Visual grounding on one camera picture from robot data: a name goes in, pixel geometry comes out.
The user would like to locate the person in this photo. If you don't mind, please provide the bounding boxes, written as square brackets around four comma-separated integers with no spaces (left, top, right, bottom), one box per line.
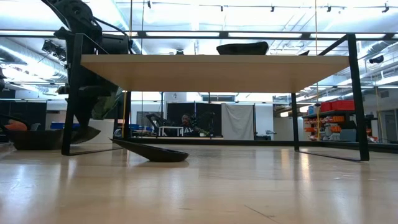
[180,113,195,137]

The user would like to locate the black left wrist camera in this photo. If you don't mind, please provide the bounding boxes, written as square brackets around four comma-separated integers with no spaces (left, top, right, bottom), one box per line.
[101,33,130,55]

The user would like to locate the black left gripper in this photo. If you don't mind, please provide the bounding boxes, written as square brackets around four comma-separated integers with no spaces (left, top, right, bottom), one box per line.
[57,46,121,131]

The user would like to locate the white frame stand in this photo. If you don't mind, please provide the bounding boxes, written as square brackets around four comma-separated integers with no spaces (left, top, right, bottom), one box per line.
[158,126,184,137]

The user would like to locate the orange black office chair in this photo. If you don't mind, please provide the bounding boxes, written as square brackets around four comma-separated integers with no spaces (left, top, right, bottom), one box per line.
[0,114,41,131]

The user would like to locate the black aluminium rig frame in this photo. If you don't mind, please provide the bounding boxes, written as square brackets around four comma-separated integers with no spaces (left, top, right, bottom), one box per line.
[130,138,398,154]

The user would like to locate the black partition panel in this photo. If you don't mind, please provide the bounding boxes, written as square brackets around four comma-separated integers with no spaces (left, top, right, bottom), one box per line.
[167,102,223,138]

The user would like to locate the shelving cart with storage bins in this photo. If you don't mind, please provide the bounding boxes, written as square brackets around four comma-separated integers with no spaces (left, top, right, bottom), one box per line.
[302,99,358,142]

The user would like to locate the black wavy square bowl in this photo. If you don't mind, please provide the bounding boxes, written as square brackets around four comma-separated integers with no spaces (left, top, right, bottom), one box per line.
[219,45,268,56]
[216,41,270,47]
[8,129,65,151]

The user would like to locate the black leaf shaped plate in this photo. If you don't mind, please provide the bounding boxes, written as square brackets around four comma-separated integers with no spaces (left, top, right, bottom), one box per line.
[70,126,102,144]

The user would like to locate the wooden riser shelf black legs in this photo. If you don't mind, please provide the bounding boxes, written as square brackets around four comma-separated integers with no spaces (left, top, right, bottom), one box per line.
[61,32,371,162]

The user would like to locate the white hanging sheet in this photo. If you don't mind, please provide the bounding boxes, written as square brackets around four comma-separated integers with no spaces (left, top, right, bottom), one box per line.
[221,103,256,141]

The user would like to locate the snake plant in white pot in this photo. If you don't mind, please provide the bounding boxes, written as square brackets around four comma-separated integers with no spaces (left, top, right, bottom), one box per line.
[81,88,124,144]

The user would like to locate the yellow cable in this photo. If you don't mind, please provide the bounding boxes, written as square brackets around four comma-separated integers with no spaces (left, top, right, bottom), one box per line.
[123,91,127,139]

